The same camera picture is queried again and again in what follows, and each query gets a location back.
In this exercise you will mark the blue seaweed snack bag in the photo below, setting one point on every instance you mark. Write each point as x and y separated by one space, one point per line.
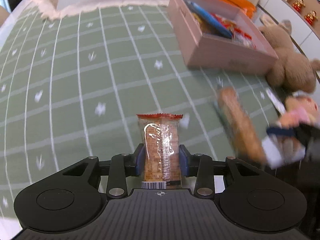
211 20

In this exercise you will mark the long biscuit pack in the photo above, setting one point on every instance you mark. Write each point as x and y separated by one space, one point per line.
238 126

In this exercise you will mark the pink cardboard box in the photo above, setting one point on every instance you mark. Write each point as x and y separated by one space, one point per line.
200 49

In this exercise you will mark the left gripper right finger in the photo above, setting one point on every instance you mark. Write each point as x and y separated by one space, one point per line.
244 194

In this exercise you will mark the red snack packet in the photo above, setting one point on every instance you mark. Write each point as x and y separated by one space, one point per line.
238 35

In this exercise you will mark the clear cracker pack red ends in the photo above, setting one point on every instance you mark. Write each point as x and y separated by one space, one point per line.
160 138

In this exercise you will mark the orange snack bag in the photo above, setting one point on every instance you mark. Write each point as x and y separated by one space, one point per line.
245 6

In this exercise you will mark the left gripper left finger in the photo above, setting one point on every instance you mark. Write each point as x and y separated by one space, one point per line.
76 195

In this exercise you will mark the person right hand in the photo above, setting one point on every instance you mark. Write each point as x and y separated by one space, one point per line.
299 110

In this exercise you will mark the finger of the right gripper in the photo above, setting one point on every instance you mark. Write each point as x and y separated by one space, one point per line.
278 131

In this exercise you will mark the red gold figurine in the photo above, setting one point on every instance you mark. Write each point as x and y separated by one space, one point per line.
298 5
311 17

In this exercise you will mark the brown teddy bear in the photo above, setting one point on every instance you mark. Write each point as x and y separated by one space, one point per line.
292 70

